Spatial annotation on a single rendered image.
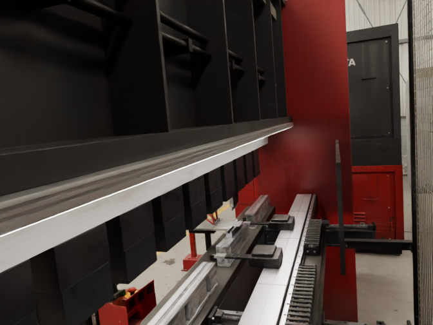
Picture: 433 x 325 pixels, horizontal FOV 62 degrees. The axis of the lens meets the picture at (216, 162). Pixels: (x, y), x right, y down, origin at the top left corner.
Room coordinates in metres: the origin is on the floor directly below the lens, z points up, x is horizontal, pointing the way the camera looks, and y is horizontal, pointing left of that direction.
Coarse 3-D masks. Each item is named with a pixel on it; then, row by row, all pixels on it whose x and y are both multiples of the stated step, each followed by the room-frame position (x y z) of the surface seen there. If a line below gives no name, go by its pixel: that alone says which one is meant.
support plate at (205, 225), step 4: (224, 220) 1.87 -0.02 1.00; (228, 220) 1.87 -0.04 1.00; (232, 220) 1.86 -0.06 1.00; (200, 224) 1.83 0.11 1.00; (204, 224) 1.82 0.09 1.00; (208, 224) 1.81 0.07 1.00; (212, 224) 1.81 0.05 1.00; (196, 228) 1.77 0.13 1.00; (200, 228) 1.76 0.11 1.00; (204, 228) 1.75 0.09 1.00; (208, 228) 1.75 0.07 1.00; (216, 228) 1.74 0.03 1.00; (220, 228) 1.73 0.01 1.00; (224, 228) 1.72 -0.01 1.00; (228, 228) 1.72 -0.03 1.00
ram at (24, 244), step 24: (264, 144) 2.45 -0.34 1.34; (192, 168) 1.21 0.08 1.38; (120, 192) 0.80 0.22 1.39; (144, 192) 0.90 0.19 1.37; (72, 216) 0.65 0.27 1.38; (96, 216) 0.71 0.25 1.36; (0, 240) 0.51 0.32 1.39; (24, 240) 0.55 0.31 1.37; (48, 240) 0.59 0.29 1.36; (0, 264) 0.50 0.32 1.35
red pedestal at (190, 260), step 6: (192, 234) 3.64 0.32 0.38; (192, 240) 3.64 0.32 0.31; (192, 246) 3.65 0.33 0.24; (192, 252) 3.65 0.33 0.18; (186, 258) 3.65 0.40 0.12; (192, 258) 3.62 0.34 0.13; (198, 258) 3.62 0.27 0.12; (186, 264) 3.61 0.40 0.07; (192, 264) 3.58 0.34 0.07; (186, 270) 3.59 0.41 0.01
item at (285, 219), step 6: (276, 216) 1.74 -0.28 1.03; (282, 216) 1.73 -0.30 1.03; (288, 216) 1.72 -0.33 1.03; (246, 222) 1.78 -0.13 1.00; (252, 222) 1.77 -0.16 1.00; (258, 222) 1.76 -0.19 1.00; (264, 222) 1.75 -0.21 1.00; (270, 222) 1.68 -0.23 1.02; (276, 222) 1.68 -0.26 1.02; (282, 222) 1.67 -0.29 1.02; (288, 222) 1.66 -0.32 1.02; (294, 222) 1.76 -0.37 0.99; (270, 228) 1.68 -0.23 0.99; (276, 228) 1.67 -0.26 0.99; (282, 228) 1.67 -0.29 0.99; (288, 228) 1.66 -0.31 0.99
